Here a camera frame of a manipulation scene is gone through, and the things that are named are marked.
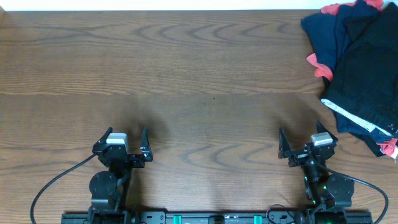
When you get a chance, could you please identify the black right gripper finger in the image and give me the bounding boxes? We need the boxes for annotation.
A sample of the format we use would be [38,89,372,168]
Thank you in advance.
[278,128,292,159]
[316,120,338,142]

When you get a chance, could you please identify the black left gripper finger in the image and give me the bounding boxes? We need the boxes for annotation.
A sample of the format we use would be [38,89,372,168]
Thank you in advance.
[98,127,113,144]
[140,128,150,155]

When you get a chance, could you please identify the black shorts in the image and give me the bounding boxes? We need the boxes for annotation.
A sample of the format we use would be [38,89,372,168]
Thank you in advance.
[321,2,397,159]

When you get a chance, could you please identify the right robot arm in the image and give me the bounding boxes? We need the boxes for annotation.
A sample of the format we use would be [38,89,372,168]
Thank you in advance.
[278,121,354,223]

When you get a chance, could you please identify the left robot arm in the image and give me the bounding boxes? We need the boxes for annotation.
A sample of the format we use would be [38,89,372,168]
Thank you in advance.
[88,128,153,223]

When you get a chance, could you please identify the red garment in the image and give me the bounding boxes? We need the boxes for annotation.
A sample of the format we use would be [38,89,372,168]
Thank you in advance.
[307,0,397,159]

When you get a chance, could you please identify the navy blue garment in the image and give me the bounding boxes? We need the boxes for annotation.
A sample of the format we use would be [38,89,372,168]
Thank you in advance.
[301,1,379,72]

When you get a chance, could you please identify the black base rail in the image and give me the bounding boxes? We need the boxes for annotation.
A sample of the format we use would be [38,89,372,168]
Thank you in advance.
[61,210,373,224]

